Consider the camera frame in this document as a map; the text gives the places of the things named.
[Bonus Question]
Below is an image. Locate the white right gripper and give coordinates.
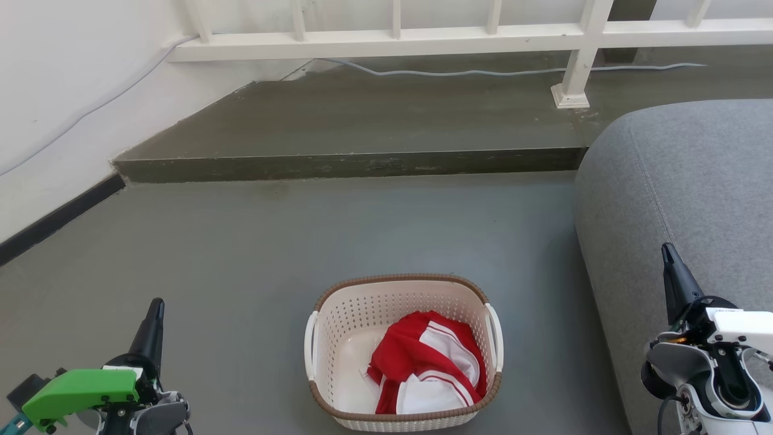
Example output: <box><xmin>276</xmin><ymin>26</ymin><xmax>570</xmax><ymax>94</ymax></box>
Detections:
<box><xmin>661</xmin><ymin>243</ymin><xmax>773</xmax><ymax>357</ymax></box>

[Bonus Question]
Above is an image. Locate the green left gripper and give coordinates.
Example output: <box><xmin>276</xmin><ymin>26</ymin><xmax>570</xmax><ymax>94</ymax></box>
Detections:
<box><xmin>22</xmin><ymin>298</ymin><xmax>165</xmax><ymax>431</ymax></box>

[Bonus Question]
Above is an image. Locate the cream laundry basket brown rim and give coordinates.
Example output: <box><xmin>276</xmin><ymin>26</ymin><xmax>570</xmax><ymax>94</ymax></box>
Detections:
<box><xmin>304</xmin><ymin>274</ymin><xmax>504</xmax><ymax>433</ymax></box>

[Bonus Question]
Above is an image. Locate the grey fabric sofa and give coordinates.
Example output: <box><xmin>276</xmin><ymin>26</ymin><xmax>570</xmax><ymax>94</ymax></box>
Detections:
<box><xmin>574</xmin><ymin>99</ymin><xmax>773</xmax><ymax>435</ymax></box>

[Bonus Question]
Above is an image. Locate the black baseboard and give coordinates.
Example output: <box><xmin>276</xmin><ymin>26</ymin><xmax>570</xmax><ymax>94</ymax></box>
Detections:
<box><xmin>0</xmin><ymin>173</ymin><xmax>126</xmax><ymax>267</ymax></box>

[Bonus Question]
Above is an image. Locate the red and white garment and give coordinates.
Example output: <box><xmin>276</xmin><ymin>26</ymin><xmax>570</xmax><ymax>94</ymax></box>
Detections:
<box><xmin>367</xmin><ymin>311</ymin><xmax>488</xmax><ymax>416</ymax></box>

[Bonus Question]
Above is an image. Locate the white railing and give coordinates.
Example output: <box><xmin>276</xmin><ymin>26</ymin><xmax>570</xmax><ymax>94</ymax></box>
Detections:
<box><xmin>168</xmin><ymin>0</ymin><xmax>773</xmax><ymax>110</ymax></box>

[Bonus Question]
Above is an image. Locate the dark brown post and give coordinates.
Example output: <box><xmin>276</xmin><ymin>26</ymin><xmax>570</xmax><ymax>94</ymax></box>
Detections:
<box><xmin>601</xmin><ymin>0</ymin><xmax>658</xmax><ymax>63</ymax></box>

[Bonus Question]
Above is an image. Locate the light grey cable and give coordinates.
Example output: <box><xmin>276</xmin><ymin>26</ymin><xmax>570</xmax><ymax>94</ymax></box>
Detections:
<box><xmin>0</xmin><ymin>34</ymin><xmax>708</xmax><ymax>177</ymax></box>

